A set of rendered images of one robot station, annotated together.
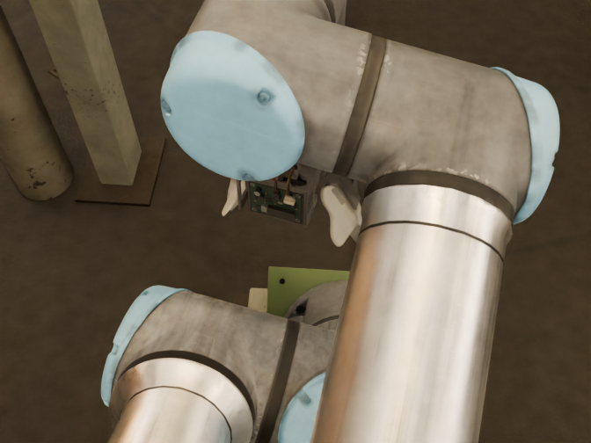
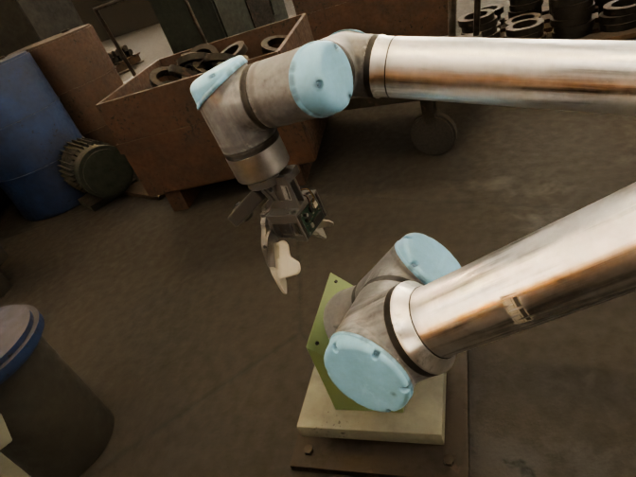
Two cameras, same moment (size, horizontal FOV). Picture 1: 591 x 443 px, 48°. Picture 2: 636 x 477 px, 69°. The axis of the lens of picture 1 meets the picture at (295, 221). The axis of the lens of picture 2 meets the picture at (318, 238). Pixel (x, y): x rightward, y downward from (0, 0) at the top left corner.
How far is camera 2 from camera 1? 65 cm
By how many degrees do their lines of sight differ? 51
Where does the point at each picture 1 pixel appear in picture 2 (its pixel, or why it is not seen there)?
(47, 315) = not seen: outside the picture
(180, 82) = (318, 61)
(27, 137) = not seen: outside the picture
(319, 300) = (337, 316)
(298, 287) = (323, 336)
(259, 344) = (379, 287)
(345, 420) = (468, 53)
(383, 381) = (453, 43)
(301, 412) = (421, 267)
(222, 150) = (340, 88)
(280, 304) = not seen: hidden behind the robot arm
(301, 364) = (392, 272)
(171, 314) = (353, 325)
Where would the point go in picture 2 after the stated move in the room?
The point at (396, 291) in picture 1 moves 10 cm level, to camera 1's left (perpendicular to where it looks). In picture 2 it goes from (417, 44) to (417, 67)
